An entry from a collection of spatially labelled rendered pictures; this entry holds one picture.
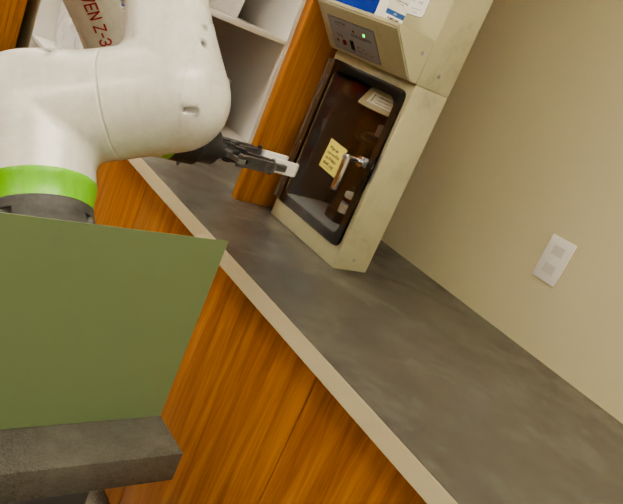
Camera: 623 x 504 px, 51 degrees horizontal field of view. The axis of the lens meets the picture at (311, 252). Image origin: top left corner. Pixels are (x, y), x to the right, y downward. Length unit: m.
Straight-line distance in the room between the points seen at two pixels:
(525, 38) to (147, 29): 1.31
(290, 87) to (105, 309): 1.17
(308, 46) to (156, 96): 1.06
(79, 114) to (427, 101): 0.96
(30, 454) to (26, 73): 0.40
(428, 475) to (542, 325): 0.81
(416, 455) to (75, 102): 0.66
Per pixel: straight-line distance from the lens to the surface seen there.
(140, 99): 0.75
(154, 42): 0.78
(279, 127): 1.79
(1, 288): 0.66
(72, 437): 0.77
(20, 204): 0.73
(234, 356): 1.41
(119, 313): 0.72
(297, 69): 1.77
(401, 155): 1.56
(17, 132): 0.76
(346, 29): 1.63
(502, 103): 1.90
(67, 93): 0.77
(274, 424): 1.30
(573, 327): 1.68
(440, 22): 1.53
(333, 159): 1.63
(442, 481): 0.99
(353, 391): 1.09
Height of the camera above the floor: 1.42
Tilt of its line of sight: 17 degrees down
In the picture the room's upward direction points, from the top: 24 degrees clockwise
